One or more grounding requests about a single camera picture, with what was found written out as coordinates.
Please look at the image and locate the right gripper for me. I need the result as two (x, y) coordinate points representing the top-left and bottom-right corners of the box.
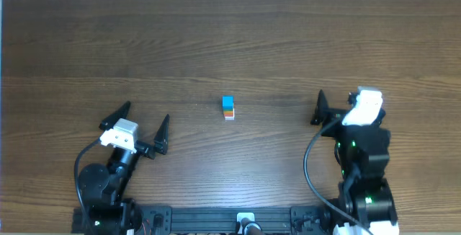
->
(310, 89), (349, 126)

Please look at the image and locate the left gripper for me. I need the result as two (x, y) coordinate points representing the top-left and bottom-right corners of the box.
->
(99, 100), (170, 160)

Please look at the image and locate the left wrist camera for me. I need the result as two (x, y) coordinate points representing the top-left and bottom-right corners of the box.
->
(99, 117), (139, 154)

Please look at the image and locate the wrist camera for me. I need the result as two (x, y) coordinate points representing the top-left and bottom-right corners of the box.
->
(99, 117), (139, 154)
(341, 86), (384, 127)

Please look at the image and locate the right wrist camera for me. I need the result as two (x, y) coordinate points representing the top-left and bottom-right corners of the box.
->
(341, 86), (384, 127)

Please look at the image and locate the mounting rail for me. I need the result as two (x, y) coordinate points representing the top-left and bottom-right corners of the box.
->
(71, 205), (338, 235)

